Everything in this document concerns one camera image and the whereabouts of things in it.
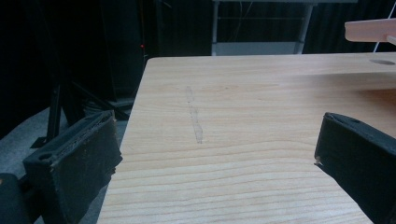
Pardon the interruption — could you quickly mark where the black metal stand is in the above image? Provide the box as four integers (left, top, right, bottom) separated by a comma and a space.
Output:
29, 55, 135, 149

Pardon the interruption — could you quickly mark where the light wooden board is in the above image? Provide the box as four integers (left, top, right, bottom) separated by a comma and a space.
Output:
344, 18, 396, 47

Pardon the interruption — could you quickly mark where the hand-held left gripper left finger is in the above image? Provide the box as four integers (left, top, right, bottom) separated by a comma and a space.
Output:
22, 109, 123, 224

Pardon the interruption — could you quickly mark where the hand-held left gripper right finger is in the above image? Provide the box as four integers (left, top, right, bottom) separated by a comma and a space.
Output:
314, 112, 396, 224

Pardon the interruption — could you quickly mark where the thin white rod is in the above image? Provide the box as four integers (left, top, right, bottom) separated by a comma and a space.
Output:
372, 2, 396, 54

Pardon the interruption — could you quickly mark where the grey metal table frame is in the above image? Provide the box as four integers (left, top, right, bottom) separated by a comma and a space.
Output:
210, 0, 359, 57

